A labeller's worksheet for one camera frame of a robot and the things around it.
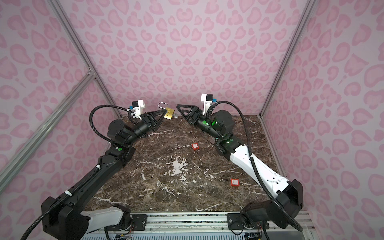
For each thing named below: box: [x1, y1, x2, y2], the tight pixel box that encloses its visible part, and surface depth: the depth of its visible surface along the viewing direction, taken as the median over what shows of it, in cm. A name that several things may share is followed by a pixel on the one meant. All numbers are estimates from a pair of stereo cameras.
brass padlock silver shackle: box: [157, 102, 175, 120], surface depth 64 cm
